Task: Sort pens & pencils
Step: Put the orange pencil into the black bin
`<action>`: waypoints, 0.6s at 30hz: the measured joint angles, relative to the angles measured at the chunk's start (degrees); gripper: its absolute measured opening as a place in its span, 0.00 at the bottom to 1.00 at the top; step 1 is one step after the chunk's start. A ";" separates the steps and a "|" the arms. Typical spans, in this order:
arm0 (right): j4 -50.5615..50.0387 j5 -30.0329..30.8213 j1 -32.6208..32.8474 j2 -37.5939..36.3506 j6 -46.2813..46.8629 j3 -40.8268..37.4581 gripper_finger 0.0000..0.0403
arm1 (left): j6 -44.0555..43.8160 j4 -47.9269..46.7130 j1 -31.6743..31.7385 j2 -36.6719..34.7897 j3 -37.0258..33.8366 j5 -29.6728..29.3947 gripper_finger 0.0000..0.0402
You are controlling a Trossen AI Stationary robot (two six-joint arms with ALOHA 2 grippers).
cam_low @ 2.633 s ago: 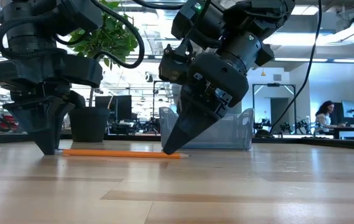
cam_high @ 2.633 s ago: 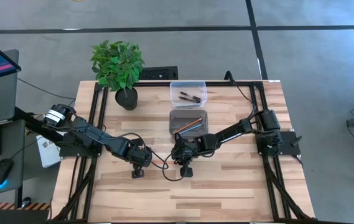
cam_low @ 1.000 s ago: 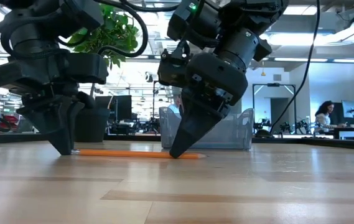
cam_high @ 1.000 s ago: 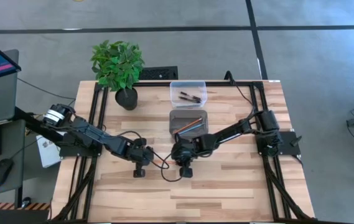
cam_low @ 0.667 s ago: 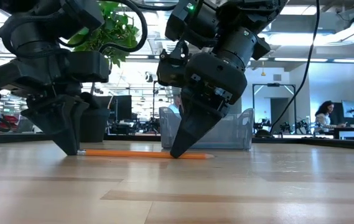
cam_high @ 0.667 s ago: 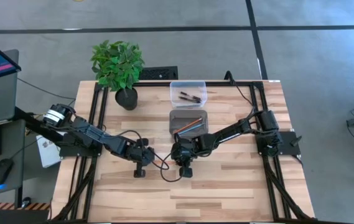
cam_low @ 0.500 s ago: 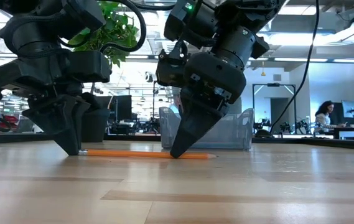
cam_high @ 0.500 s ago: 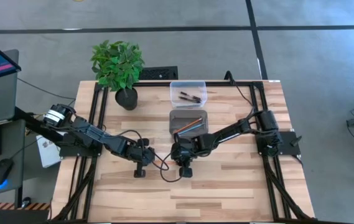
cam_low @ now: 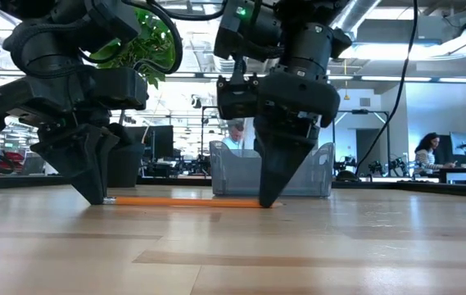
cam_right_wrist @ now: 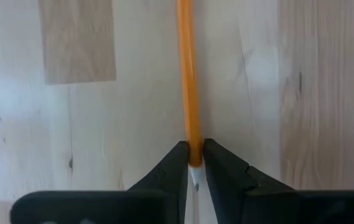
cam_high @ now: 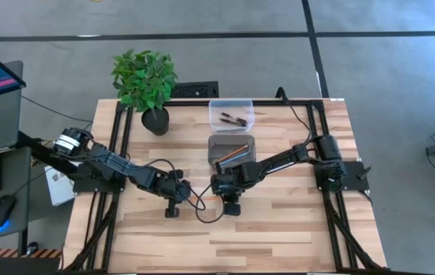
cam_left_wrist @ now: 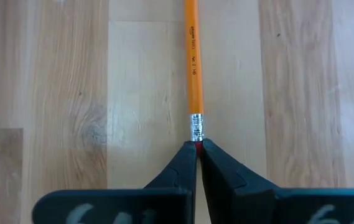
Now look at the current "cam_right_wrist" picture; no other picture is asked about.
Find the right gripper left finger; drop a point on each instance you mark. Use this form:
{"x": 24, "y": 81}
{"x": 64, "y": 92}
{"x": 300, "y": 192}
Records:
{"x": 117, "y": 207}

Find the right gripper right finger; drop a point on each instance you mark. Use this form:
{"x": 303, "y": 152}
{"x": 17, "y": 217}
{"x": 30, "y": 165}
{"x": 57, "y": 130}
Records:
{"x": 273, "y": 207}

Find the orange wooden pencil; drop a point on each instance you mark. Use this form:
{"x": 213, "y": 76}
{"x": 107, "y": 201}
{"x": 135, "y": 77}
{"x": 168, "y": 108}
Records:
{"x": 189, "y": 77}

